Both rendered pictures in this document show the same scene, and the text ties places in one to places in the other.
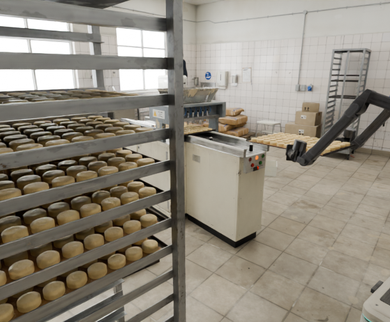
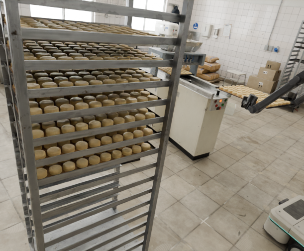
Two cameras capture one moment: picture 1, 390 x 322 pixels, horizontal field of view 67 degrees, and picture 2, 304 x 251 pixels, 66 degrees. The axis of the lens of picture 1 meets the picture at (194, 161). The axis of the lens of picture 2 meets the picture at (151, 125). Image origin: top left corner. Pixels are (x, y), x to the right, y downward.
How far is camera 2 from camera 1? 0.28 m
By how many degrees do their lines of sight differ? 10
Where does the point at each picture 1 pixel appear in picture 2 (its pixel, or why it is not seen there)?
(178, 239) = (163, 145)
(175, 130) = (174, 82)
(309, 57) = (282, 23)
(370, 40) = not seen: outside the picture
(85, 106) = (129, 63)
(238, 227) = (197, 147)
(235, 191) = (200, 122)
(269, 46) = (250, 9)
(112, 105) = (142, 64)
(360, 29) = not seen: outside the picture
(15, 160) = (91, 89)
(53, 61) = (118, 38)
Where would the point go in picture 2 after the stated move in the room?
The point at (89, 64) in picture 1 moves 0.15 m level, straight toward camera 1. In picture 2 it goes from (135, 40) to (141, 47)
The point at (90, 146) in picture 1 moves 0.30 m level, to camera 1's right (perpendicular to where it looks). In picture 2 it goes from (127, 86) to (202, 98)
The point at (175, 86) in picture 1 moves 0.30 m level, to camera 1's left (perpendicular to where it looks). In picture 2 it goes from (178, 57) to (109, 46)
